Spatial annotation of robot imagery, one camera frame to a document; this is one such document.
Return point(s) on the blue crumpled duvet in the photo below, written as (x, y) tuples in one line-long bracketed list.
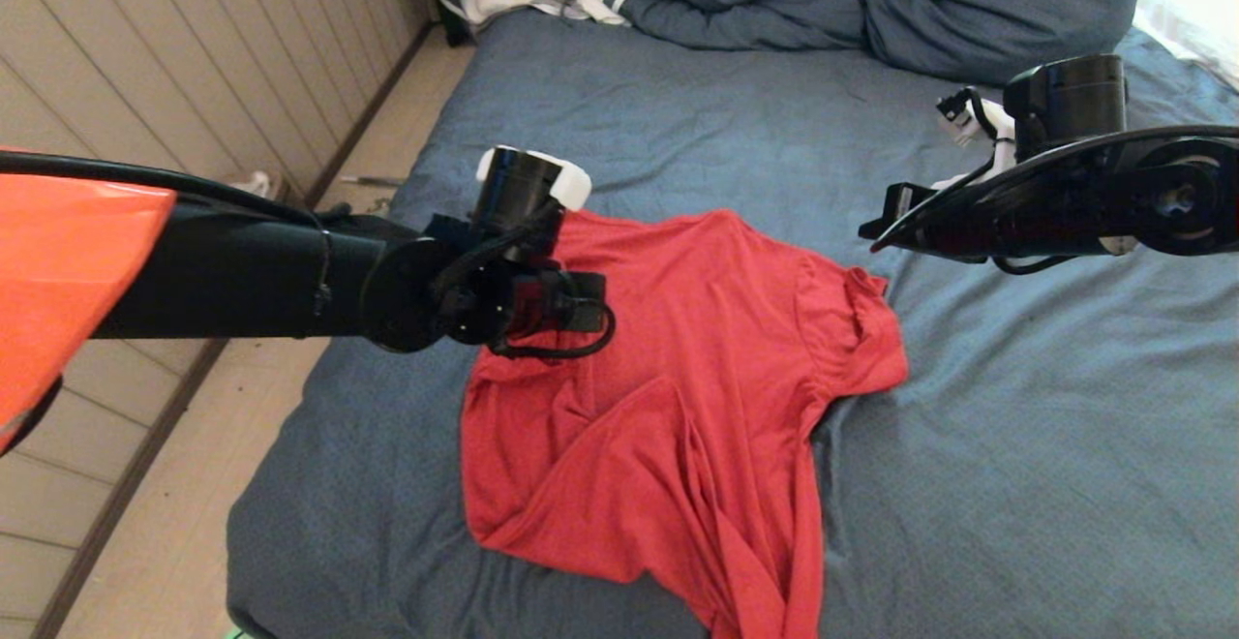
[(920, 10)]

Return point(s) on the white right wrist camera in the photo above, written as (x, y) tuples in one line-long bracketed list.
[(978, 136)]

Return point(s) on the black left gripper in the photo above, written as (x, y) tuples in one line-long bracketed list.
[(557, 300)]

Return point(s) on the blue-grey bed sheet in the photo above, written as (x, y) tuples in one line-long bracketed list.
[(1016, 445)]

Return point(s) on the clear plastic bin bag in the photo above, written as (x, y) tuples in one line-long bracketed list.
[(256, 182)]

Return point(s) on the thin metal tool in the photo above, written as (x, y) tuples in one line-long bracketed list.
[(368, 180)]

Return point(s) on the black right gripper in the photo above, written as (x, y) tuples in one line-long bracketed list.
[(968, 223)]

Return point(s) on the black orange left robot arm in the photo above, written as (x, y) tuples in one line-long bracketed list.
[(194, 271)]

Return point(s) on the white pillow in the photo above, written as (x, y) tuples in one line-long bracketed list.
[(1195, 19)]

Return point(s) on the red t-shirt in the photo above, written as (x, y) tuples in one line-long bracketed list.
[(697, 378)]

